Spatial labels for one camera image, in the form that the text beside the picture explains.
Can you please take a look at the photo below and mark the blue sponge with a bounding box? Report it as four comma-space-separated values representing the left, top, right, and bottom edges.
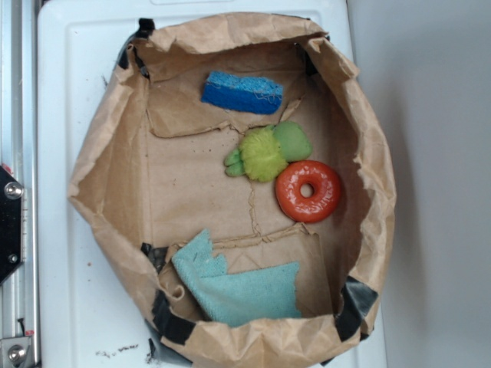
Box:
201, 71, 284, 115

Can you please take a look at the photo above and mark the brown paper lined bin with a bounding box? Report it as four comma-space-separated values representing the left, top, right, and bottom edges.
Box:
68, 12, 396, 367

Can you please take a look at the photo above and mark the green plush toy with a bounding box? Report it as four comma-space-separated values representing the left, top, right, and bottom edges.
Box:
224, 121, 313, 182

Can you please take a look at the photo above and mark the orange toy donut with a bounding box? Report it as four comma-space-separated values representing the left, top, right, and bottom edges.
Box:
275, 160, 341, 223

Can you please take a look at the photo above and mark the teal cloth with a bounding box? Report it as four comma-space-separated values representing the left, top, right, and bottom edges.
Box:
172, 229, 302, 327

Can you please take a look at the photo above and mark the white tray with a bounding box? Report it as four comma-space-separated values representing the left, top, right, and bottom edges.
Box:
36, 0, 387, 368

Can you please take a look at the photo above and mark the black metal bracket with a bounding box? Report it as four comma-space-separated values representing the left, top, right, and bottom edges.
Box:
0, 164, 24, 285

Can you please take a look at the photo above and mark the aluminium frame rail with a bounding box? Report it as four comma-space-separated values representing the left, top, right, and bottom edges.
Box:
1, 1, 43, 367

